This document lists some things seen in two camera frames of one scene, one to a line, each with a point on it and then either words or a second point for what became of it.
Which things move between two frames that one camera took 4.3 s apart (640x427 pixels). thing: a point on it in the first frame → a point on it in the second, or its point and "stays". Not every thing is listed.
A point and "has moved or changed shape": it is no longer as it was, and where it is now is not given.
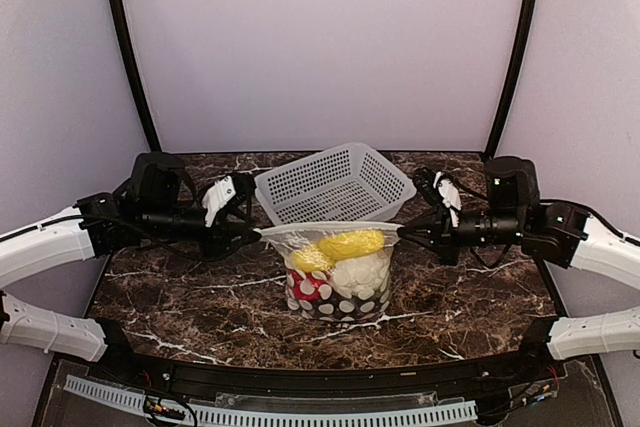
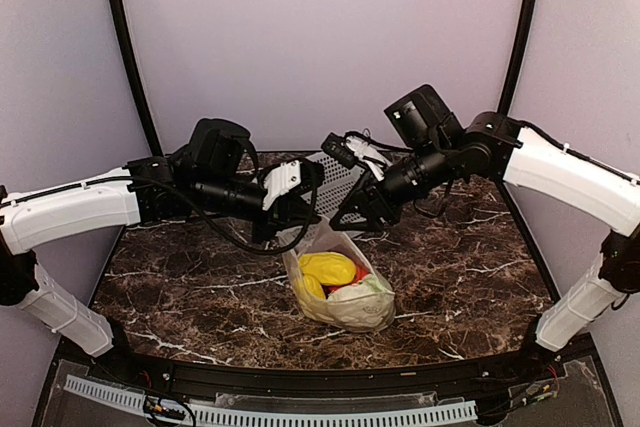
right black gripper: [440, 237] → [381, 203]
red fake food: [306, 289] → [327, 289]
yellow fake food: [312, 258] → [314, 286]
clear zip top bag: [335, 271] has moved or changed shape
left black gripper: [224, 231] → [289, 211]
